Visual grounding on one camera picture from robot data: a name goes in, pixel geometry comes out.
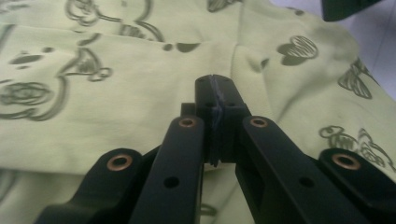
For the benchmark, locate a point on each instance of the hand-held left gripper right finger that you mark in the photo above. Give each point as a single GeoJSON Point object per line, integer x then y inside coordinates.
{"type": "Point", "coordinates": [232, 105]}

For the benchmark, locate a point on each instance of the green printed baby shirt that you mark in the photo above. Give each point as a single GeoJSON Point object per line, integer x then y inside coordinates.
{"type": "Point", "coordinates": [140, 109]}

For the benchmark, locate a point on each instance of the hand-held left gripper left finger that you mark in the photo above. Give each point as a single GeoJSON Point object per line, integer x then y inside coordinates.
{"type": "Point", "coordinates": [207, 102]}

